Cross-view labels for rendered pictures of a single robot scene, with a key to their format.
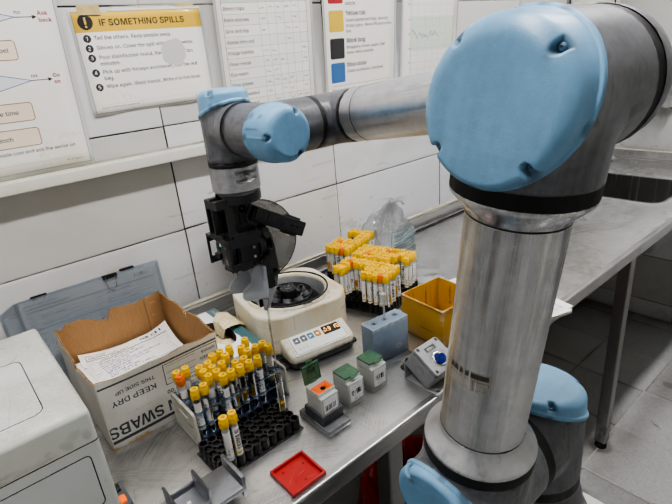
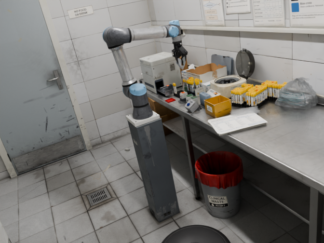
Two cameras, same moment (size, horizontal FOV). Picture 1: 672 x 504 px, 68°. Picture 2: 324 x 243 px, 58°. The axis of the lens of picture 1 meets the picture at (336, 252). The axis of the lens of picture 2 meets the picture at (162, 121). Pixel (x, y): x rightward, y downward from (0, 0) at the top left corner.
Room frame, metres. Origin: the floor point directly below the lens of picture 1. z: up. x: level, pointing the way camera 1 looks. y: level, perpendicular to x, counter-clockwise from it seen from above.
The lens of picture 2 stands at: (1.23, -2.11, 1.69)
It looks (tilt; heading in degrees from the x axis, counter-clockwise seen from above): 23 degrees down; 108
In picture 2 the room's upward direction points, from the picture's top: 11 degrees counter-clockwise
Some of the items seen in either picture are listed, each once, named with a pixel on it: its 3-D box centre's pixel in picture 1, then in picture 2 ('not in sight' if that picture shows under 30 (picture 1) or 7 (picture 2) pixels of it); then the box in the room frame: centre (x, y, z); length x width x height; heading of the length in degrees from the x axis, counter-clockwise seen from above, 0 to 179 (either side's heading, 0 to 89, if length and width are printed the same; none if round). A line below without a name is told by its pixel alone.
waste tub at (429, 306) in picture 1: (440, 311); (217, 106); (1.05, -0.24, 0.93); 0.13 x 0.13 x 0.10; 35
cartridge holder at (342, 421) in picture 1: (324, 412); (184, 99); (0.77, 0.05, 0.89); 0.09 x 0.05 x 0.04; 39
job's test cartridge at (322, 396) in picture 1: (322, 400); (183, 96); (0.77, 0.05, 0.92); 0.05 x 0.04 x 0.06; 39
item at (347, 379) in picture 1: (348, 385); (189, 99); (0.82, 0.00, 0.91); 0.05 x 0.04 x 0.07; 39
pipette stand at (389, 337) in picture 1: (385, 339); (205, 100); (0.95, -0.09, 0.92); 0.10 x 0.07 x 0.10; 124
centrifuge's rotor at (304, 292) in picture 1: (289, 299); (227, 83); (1.11, 0.13, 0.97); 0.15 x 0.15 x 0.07
